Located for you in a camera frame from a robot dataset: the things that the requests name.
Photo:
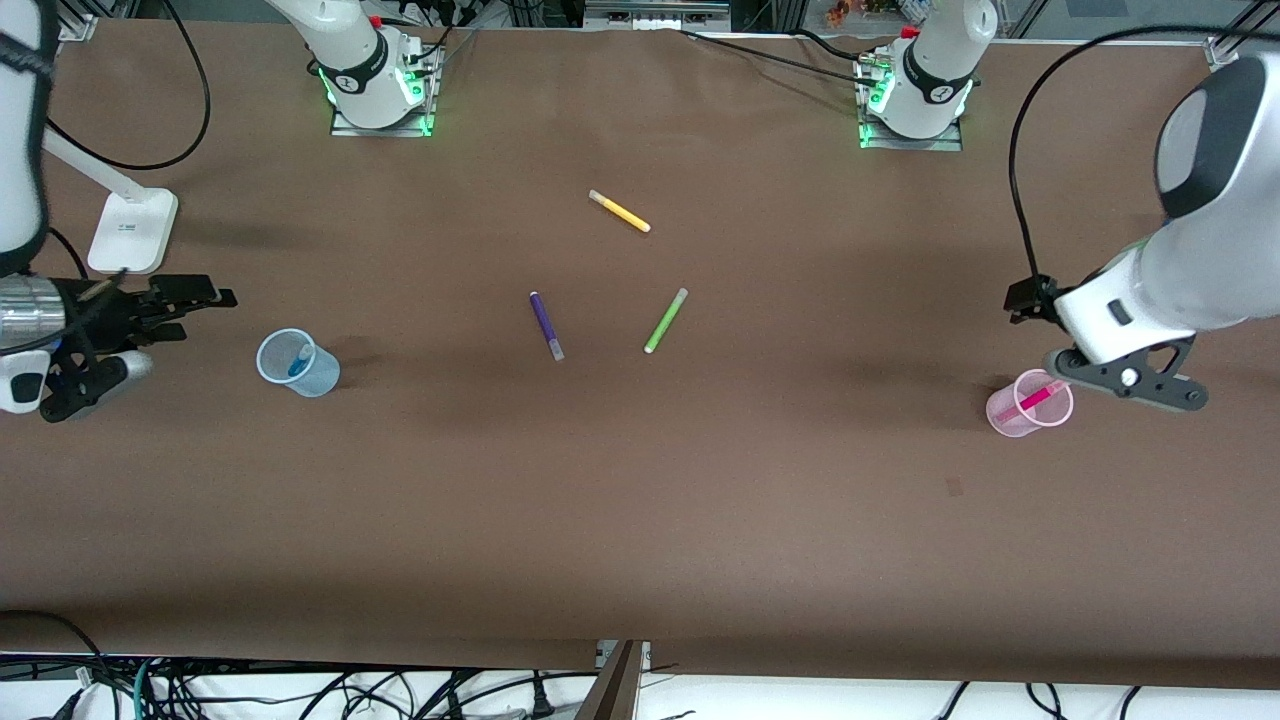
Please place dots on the pink marker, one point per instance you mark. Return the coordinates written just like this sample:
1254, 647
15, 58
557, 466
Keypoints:
1035, 397

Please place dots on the blue marker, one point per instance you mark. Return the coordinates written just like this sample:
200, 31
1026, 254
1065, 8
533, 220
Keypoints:
298, 367

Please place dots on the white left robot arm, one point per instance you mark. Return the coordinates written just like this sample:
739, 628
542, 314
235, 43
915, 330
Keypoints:
1215, 250

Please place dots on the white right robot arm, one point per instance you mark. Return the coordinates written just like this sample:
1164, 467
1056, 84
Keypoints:
360, 60

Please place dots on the white desk lamp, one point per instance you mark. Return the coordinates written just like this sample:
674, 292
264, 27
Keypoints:
130, 235

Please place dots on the translucent pink plastic cup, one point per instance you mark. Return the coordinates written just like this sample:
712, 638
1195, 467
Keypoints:
1010, 420

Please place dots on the translucent blue plastic cup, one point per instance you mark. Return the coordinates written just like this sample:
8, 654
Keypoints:
320, 380

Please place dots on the purple marker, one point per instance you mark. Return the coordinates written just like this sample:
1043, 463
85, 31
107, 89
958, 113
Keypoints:
545, 322

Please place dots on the green marker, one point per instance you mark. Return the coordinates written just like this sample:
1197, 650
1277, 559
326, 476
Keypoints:
665, 321

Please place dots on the yellow marker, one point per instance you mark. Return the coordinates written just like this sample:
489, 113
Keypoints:
620, 211

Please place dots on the brown paper table cover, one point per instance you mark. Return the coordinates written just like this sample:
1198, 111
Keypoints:
640, 520

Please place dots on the silver power strip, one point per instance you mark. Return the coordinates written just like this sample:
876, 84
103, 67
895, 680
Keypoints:
655, 12

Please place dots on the brown table support strut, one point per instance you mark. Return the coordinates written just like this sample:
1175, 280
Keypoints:
615, 690

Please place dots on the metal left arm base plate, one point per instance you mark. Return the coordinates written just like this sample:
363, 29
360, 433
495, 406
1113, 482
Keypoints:
950, 143

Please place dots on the aluminium frame profile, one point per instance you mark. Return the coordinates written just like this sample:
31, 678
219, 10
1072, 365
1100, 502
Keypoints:
78, 25
1225, 52

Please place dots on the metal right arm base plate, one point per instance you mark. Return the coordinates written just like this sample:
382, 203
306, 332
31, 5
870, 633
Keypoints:
345, 125

